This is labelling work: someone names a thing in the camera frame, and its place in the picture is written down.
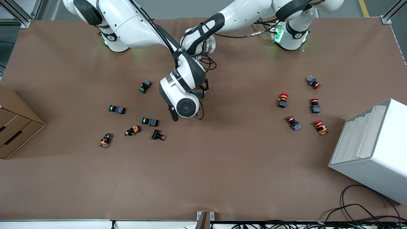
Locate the green load switch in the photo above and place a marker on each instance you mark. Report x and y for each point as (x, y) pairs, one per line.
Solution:
(197, 94)

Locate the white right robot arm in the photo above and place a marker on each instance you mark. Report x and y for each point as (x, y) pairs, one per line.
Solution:
(127, 22)

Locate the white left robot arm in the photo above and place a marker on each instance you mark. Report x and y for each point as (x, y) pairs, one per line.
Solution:
(244, 12)

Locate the black button with orange block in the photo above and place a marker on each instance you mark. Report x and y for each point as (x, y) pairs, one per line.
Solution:
(105, 140)
(132, 130)

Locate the red button with orange collar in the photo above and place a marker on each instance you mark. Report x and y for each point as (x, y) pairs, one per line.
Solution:
(282, 100)

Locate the red button with grey block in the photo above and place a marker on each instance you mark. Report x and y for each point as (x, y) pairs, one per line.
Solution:
(293, 123)
(315, 105)
(313, 82)

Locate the red button with orange block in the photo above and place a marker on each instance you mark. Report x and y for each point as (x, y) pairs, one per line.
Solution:
(321, 127)

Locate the brown cardboard box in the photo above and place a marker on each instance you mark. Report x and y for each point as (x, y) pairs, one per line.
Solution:
(16, 127)

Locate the white stepped rack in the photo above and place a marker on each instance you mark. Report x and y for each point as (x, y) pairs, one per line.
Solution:
(375, 152)

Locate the green push button switch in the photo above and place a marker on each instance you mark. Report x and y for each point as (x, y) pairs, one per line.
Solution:
(117, 109)
(145, 86)
(149, 121)

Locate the black switch with red tip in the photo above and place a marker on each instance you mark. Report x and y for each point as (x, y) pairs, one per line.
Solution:
(158, 135)

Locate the silver table edge bracket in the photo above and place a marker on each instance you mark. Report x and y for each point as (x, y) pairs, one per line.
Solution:
(200, 214)

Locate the white table edge rail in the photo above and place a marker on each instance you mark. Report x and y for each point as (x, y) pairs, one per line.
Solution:
(63, 225)

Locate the aluminium frame profile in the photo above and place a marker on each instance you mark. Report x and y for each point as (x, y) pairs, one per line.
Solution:
(386, 19)
(16, 21)

